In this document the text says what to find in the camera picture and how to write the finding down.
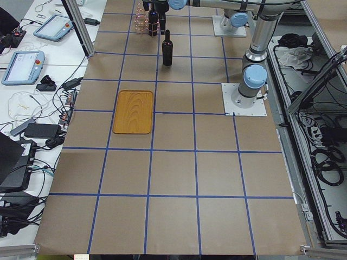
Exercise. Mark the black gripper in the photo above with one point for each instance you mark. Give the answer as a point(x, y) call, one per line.
point(162, 12)

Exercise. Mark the dark wine bottle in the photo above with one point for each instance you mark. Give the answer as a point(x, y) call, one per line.
point(152, 23)
point(167, 49)

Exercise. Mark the wooden tray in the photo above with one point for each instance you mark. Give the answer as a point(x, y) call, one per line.
point(133, 114)

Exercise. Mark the teach pendant far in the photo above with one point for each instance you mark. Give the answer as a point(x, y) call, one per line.
point(55, 28)

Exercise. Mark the teach pendant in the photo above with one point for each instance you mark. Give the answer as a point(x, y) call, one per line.
point(24, 68)
point(55, 28)

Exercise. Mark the teach pendant near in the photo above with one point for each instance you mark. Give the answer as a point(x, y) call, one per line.
point(24, 68)

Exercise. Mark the black power adapter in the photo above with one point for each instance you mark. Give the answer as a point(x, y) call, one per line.
point(43, 131)

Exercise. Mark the black laptop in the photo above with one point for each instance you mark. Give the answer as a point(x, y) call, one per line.
point(16, 159)

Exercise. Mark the copper wire bottle basket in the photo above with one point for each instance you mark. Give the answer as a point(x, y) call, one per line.
point(141, 19)

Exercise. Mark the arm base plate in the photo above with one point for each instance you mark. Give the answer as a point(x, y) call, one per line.
point(237, 105)
point(230, 27)

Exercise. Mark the aluminium frame post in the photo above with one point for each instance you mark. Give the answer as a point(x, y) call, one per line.
point(75, 17)

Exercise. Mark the side cable cabinet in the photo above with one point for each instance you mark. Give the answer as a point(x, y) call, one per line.
point(307, 56)

